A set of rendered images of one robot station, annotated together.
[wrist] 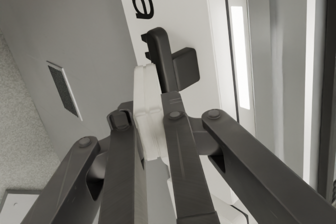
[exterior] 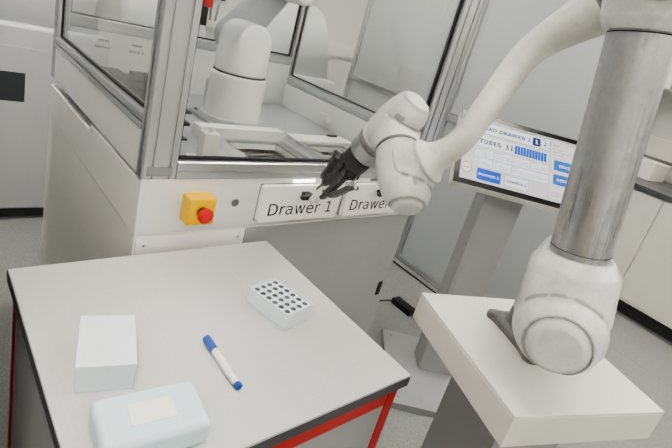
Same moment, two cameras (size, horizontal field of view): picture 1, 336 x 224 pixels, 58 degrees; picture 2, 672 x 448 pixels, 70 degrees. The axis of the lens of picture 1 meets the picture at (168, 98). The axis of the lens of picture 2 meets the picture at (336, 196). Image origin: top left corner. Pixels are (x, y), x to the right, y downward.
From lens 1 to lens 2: 119 cm
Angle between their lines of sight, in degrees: 28
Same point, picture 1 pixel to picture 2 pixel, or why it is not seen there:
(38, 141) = not seen: hidden behind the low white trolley
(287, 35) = (301, 168)
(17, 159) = not seen: hidden behind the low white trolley
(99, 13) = (281, 243)
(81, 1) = not seen: hidden behind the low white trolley
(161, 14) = (292, 202)
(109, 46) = (292, 241)
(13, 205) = (399, 398)
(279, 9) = (295, 170)
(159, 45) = (305, 196)
